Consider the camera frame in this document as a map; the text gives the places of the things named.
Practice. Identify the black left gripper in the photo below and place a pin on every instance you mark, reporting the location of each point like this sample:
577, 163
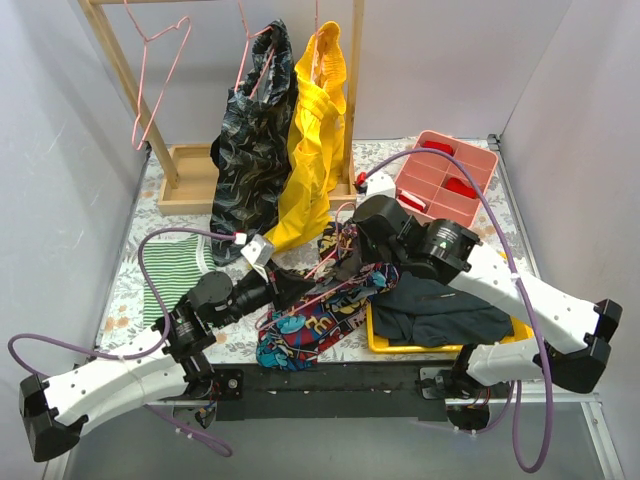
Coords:
273, 286

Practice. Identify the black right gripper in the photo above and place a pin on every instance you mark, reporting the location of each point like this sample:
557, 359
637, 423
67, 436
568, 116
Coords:
361, 246

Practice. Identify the colourful comic print shorts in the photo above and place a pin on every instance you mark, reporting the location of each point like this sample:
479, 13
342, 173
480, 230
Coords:
294, 343

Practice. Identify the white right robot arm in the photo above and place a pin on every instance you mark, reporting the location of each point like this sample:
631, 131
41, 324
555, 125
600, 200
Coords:
570, 347

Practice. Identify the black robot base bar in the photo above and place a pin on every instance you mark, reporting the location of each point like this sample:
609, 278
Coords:
410, 389

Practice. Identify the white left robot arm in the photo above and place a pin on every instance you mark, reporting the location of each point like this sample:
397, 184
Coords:
165, 360

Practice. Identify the yellow shorts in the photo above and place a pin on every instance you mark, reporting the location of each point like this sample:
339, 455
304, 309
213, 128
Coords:
315, 145

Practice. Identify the dark leaf print shorts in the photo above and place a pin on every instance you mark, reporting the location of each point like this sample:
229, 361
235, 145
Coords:
251, 152

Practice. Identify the pink hanger with dark shorts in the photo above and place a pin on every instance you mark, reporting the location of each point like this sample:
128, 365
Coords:
265, 56

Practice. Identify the pink hanger with yellow shorts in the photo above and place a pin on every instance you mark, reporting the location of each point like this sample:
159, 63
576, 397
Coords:
315, 72

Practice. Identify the dark navy garment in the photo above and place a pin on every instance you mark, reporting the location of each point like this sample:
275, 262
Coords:
428, 314

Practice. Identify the red white cloth lower compartment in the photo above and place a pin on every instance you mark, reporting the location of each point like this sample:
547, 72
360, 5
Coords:
409, 200

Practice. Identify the pink divided organiser box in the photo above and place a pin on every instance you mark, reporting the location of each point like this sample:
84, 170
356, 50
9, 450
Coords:
430, 187

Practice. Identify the green striped shirt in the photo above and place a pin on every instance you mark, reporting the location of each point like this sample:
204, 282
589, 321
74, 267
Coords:
176, 265

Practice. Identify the red cloth middle compartment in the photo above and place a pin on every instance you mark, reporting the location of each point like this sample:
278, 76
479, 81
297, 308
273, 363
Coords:
460, 187

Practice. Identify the red cloth upper compartment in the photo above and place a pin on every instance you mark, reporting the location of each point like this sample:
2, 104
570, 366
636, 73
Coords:
443, 147

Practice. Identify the wooden clothes rack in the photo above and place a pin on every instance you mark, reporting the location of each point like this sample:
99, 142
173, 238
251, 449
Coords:
189, 176

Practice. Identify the floral table cloth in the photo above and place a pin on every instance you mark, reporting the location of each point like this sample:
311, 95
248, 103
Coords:
123, 317

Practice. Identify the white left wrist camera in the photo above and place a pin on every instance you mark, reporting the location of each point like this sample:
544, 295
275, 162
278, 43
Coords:
257, 251

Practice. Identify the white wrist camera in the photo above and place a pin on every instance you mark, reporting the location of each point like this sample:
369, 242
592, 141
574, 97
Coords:
257, 251
378, 183

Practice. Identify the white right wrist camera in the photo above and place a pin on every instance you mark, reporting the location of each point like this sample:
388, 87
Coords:
378, 183

